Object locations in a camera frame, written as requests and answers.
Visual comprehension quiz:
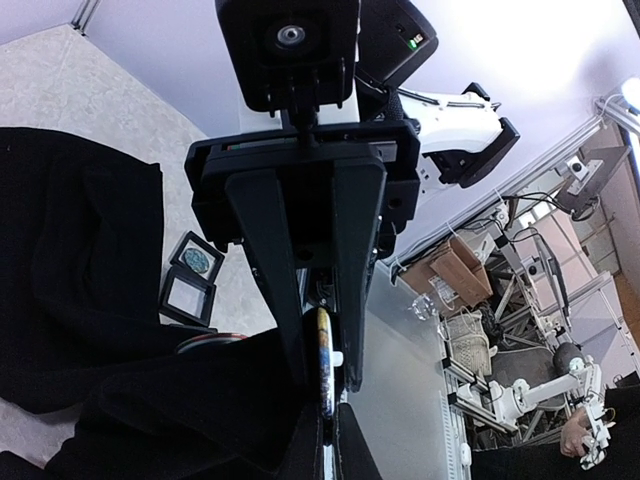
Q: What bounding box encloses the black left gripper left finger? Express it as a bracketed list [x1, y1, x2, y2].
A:
[271, 403, 323, 480]

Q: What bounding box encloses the yellow blue round brooch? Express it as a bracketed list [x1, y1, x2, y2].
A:
[316, 307, 344, 420]

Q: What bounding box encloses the green round brooch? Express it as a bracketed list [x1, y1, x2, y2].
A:
[182, 247, 210, 275]

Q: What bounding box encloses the right aluminium corner post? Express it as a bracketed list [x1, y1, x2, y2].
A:
[71, 0, 101, 35]

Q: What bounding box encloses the black square frame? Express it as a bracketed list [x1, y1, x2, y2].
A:
[169, 231, 225, 284]
[158, 266, 216, 327]

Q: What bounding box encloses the red round brooch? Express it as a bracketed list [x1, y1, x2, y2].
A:
[175, 332, 247, 355]

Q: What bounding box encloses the black garment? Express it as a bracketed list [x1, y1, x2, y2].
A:
[1, 128, 307, 479]

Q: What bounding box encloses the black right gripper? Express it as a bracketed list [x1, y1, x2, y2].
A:
[185, 120, 420, 392]

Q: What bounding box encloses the middle black square frame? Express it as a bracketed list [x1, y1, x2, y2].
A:
[158, 266, 216, 327]

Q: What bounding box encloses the right black square frame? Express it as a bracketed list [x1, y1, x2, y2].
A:
[169, 231, 225, 284]

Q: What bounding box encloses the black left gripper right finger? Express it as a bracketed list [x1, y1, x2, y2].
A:
[334, 403, 382, 480]

